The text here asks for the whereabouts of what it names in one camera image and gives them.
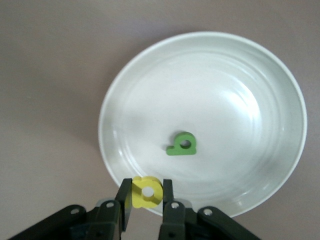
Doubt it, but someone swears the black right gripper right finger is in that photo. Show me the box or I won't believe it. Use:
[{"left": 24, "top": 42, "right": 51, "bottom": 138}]
[{"left": 157, "top": 178, "right": 263, "bottom": 240}]

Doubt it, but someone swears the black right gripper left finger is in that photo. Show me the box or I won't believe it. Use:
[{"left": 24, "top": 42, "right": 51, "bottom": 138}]
[{"left": 8, "top": 177, "right": 133, "bottom": 240}]

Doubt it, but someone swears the yellow foam letter a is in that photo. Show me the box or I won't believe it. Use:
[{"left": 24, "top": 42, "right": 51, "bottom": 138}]
[{"left": 124, "top": 176, "right": 165, "bottom": 210}]

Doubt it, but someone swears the green foam letter b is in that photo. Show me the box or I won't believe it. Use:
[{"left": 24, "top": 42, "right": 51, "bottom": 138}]
[{"left": 165, "top": 131, "right": 199, "bottom": 156}]

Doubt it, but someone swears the beige round plate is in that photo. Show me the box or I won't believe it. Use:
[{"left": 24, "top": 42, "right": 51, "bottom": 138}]
[{"left": 98, "top": 31, "right": 308, "bottom": 219}]

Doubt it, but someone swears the brown table cover sheet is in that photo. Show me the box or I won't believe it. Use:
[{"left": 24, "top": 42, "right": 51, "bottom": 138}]
[{"left": 0, "top": 0, "right": 320, "bottom": 240}]

